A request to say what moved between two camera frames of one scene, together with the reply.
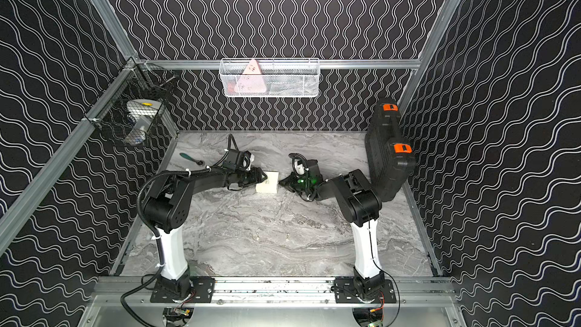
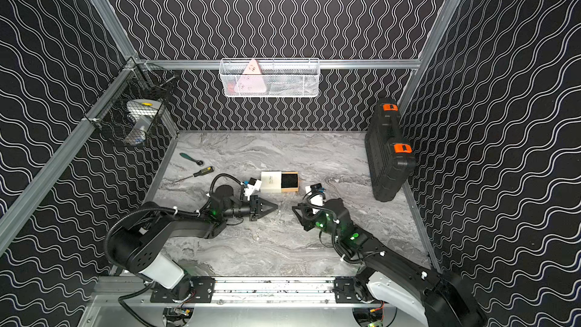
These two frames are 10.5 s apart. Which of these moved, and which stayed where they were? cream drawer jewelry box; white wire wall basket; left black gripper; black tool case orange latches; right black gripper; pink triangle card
Moved: right black gripper; left black gripper
Stayed: pink triangle card; white wire wall basket; cream drawer jewelry box; black tool case orange latches
